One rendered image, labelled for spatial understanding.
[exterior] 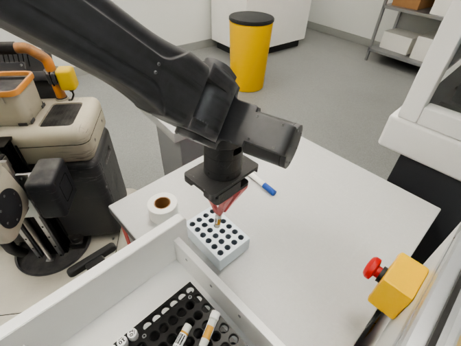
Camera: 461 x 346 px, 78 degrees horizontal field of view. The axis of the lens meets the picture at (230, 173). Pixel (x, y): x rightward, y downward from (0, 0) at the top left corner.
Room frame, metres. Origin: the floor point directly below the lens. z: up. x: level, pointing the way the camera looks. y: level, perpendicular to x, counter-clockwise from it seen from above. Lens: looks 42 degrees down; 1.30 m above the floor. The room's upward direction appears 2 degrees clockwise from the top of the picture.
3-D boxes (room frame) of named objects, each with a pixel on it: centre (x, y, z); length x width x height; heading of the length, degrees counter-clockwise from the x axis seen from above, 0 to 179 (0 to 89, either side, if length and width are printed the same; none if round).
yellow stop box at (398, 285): (0.23, -0.27, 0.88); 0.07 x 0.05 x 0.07; 135
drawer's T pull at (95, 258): (0.23, 0.20, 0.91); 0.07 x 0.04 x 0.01; 135
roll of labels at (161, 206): (0.45, 0.16, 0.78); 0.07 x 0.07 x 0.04
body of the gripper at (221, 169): (0.33, 0.01, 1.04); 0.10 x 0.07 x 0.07; 137
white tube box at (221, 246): (0.38, 0.03, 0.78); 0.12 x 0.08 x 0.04; 43
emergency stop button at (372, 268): (0.25, -0.25, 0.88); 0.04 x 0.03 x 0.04; 135
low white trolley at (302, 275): (0.49, -0.12, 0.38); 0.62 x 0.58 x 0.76; 135
